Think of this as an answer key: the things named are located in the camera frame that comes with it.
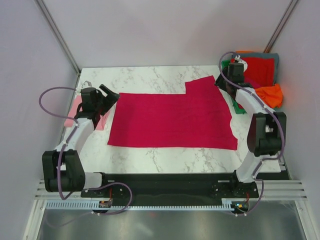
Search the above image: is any green plastic bin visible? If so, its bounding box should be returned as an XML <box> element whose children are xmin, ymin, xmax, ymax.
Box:
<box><xmin>221</xmin><ymin>60</ymin><xmax>247</xmax><ymax>115</ymax></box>

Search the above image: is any orange t-shirt under stack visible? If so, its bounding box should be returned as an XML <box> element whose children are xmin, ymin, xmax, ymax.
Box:
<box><xmin>236</xmin><ymin>50</ymin><xmax>254</xmax><ymax>54</ymax></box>

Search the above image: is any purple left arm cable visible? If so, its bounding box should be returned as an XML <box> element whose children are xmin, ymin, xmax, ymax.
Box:
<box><xmin>38</xmin><ymin>86</ymin><xmax>80</xmax><ymax>201</ymax></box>

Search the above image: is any light pink t-shirt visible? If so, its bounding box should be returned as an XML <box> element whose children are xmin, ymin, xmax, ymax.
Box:
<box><xmin>64</xmin><ymin>97</ymin><xmax>112</xmax><ymax>131</ymax></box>

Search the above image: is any dark pink crumpled t-shirt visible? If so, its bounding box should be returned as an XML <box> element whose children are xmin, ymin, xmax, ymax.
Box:
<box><xmin>244</xmin><ymin>76</ymin><xmax>261</xmax><ymax>89</ymax></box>

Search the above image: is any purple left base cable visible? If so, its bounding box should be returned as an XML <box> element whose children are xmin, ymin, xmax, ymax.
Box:
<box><xmin>44</xmin><ymin>182</ymin><xmax>133</xmax><ymax>227</ymax></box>

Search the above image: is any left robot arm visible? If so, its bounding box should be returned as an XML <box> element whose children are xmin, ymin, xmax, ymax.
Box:
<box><xmin>42</xmin><ymin>84</ymin><xmax>120</xmax><ymax>200</ymax></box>

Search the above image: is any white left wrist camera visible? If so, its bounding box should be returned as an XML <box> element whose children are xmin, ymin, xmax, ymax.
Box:
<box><xmin>75</xmin><ymin>80</ymin><xmax>92</xmax><ymax>95</ymax></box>

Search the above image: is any right aluminium frame post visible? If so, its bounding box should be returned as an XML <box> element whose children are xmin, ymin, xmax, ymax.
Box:
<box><xmin>263</xmin><ymin>0</ymin><xmax>300</xmax><ymax>53</ymax></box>

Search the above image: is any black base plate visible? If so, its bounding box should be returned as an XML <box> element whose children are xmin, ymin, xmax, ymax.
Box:
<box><xmin>81</xmin><ymin>173</ymin><xmax>259</xmax><ymax>206</ymax></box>

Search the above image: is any aluminium frame post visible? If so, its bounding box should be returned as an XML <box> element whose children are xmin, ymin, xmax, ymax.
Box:
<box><xmin>263</xmin><ymin>0</ymin><xmax>300</xmax><ymax>53</ymax></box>
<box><xmin>34</xmin><ymin>0</ymin><xmax>81</xmax><ymax>76</ymax></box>

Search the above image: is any red t-shirt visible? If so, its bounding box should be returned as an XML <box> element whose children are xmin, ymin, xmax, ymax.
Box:
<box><xmin>242</xmin><ymin>57</ymin><xmax>275</xmax><ymax>87</ymax></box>

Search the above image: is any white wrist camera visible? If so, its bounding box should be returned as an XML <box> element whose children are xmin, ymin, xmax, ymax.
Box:
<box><xmin>75</xmin><ymin>80</ymin><xmax>92</xmax><ymax>95</ymax></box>
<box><xmin>230</xmin><ymin>54</ymin><xmax>248</xmax><ymax>72</ymax></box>

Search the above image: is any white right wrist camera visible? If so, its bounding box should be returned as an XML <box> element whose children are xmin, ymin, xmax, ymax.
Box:
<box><xmin>230</xmin><ymin>54</ymin><xmax>248</xmax><ymax>72</ymax></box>

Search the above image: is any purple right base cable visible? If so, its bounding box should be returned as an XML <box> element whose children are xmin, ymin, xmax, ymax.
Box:
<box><xmin>231</xmin><ymin>178</ymin><xmax>265</xmax><ymax>218</ymax></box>

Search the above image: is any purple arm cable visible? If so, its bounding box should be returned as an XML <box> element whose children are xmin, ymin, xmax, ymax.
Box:
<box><xmin>38</xmin><ymin>86</ymin><xmax>80</xmax><ymax>201</ymax></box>
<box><xmin>218</xmin><ymin>51</ymin><xmax>286</xmax><ymax>176</ymax></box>

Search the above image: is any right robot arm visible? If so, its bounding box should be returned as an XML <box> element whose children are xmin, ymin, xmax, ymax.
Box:
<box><xmin>215</xmin><ymin>59</ymin><xmax>287</xmax><ymax>197</ymax></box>

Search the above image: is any magenta t-shirt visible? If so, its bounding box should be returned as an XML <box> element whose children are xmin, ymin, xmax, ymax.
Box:
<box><xmin>108</xmin><ymin>75</ymin><xmax>238</xmax><ymax>151</ymax></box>

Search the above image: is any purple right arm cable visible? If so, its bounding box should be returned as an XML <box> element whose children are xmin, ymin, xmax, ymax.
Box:
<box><xmin>218</xmin><ymin>51</ymin><xmax>286</xmax><ymax>176</ymax></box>

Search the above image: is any right aluminium rail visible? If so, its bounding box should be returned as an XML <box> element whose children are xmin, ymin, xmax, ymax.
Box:
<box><xmin>261</xmin><ymin>180</ymin><xmax>307</xmax><ymax>201</ymax></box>

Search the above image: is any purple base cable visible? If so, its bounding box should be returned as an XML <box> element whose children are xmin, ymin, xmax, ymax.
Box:
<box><xmin>231</xmin><ymin>178</ymin><xmax>265</xmax><ymax>218</ymax></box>
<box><xmin>44</xmin><ymin>182</ymin><xmax>133</xmax><ymax>227</ymax></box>

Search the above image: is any left aluminium rail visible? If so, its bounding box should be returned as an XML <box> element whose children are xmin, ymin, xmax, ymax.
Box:
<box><xmin>34</xmin><ymin>178</ymin><xmax>83</xmax><ymax>200</ymax></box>

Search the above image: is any white slotted cable duct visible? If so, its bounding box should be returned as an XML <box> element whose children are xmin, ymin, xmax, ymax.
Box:
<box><xmin>45</xmin><ymin>199</ymin><xmax>239</xmax><ymax>211</ymax></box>

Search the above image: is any aluminium rail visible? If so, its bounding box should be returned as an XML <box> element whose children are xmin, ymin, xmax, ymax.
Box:
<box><xmin>34</xmin><ymin>178</ymin><xmax>83</xmax><ymax>200</ymax></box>
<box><xmin>261</xmin><ymin>180</ymin><xmax>307</xmax><ymax>201</ymax></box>

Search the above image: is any orange crumpled t-shirt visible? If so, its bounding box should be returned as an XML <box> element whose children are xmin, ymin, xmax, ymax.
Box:
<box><xmin>255</xmin><ymin>83</ymin><xmax>284</xmax><ymax>109</ymax></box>

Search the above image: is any left aluminium frame post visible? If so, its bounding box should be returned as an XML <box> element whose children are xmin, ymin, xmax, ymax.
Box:
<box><xmin>34</xmin><ymin>0</ymin><xmax>81</xmax><ymax>76</ymax></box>

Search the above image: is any grey t-shirt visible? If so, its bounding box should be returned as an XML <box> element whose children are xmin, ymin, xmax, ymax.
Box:
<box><xmin>231</xmin><ymin>52</ymin><xmax>279</xmax><ymax>86</ymax></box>

